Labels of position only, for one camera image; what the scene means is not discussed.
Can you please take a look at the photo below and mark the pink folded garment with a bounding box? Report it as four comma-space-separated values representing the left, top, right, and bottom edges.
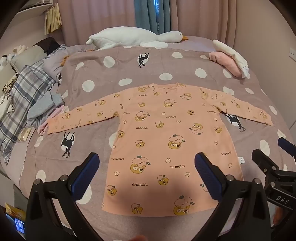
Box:
209, 51, 242, 77

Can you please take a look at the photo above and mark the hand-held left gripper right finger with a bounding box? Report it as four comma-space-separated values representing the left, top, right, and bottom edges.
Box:
192, 152, 271, 241

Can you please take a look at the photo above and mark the grey bedside cabinet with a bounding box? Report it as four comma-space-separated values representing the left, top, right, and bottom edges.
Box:
13, 184, 29, 214

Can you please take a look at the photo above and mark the small beige case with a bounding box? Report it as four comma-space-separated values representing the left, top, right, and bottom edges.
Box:
20, 127, 33, 141

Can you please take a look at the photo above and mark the lit screen device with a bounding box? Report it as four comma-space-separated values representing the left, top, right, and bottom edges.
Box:
6, 213, 26, 234

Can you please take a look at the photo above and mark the mauve polka dot blanket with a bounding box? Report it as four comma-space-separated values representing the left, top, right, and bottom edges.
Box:
20, 45, 289, 234

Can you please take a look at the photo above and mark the grey plaid quilt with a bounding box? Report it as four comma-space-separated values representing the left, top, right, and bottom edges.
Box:
0, 61, 57, 163

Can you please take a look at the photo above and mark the lavender bed sheet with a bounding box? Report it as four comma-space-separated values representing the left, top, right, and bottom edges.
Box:
0, 36, 215, 186

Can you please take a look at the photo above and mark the cream printed cloth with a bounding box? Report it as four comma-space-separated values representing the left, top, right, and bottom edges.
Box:
2, 73, 19, 93

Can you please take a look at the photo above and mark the pink curtain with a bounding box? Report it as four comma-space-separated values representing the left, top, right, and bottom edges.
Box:
57, 0, 241, 45

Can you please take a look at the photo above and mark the grey garment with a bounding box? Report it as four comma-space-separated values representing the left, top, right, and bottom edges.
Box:
26, 91, 64, 127

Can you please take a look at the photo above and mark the orange cartoon print shirt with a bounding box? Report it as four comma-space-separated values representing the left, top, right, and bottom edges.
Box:
47, 83, 274, 217

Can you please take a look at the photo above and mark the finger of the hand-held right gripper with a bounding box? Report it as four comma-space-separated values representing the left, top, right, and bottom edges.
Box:
252, 149, 281, 179
278, 137, 296, 161

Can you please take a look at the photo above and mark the beige pillow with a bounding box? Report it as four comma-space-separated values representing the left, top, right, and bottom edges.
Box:
10, 45, 47, 70

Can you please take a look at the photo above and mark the grey pillow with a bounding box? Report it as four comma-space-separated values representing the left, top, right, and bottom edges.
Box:
43, 44, 97, 78

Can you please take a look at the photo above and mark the light pink garment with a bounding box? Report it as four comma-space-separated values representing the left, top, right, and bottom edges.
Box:
38, 105, 70, 135

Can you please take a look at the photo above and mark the white wall shelf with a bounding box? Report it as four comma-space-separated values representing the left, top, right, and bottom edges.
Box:
18, 0, 55, 12

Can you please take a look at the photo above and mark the white goose plush toy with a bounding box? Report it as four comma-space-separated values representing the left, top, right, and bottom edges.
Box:
86, 27, 190, 51

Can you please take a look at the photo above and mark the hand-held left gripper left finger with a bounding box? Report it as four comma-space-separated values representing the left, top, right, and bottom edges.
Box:
25, 152, 104, 241

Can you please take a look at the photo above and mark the dark brown pillow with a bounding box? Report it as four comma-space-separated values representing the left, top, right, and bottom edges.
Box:
33, 38, 62, 56

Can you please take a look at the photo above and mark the beige tassel wall hanging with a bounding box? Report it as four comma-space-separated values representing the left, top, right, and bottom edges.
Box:
44, 5, 63, 35

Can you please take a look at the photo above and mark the blue curtain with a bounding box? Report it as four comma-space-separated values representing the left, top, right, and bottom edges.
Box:
134, 0, 173, 34

